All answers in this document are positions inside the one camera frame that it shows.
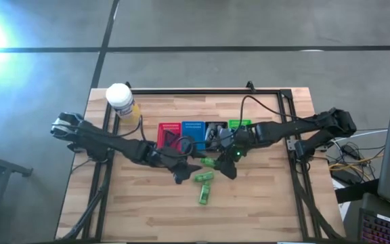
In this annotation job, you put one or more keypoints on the black metal stand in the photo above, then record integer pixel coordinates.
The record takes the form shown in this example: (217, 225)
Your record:
(5, 167)

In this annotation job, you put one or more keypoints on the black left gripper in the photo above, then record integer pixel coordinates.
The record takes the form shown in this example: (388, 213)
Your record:
(166, 159)

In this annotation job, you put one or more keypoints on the silver mounting plate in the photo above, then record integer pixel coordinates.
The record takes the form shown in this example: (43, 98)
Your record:
(291, 144)

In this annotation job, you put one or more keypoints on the black aluminium table frame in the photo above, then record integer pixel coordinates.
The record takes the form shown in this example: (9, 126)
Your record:
(198, 91)

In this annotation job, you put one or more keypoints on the red plastic basket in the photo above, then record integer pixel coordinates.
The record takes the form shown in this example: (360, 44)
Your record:
(161, 130)

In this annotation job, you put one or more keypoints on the black plastic basket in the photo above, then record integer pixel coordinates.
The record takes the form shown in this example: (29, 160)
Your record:
(215, 123)

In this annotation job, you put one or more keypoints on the green travel bottle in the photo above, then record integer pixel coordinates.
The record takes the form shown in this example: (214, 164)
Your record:
(209, 162)

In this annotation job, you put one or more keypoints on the black power adapter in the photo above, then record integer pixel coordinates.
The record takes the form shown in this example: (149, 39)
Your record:
(342, 176)

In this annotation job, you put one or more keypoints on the blue disposable razor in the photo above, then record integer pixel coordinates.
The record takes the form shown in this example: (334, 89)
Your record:
(168, 138)
(175, 139)

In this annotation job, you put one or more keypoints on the white-lidded yellow wipes canister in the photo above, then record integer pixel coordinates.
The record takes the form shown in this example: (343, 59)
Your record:
(118, 96)

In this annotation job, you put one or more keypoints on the green battery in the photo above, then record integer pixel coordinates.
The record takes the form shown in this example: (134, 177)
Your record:
(204, 194)
(204, 176)

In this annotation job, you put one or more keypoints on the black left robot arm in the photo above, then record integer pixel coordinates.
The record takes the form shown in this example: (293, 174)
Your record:
(90, 135)

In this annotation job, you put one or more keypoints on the backlit black keyboard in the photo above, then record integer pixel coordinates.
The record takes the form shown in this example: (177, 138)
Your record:
(384, 230)

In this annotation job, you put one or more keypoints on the blue plastic basket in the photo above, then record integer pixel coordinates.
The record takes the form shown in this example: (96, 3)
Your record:
(195, 130)

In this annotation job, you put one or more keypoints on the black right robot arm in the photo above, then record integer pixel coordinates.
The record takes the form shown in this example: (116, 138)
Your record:
(293, 128)

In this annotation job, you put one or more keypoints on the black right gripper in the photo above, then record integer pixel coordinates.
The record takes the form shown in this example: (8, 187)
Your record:
(242, 142)

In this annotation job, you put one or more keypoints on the green plastic basket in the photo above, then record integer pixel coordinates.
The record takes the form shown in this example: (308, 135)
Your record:
(239, 122)

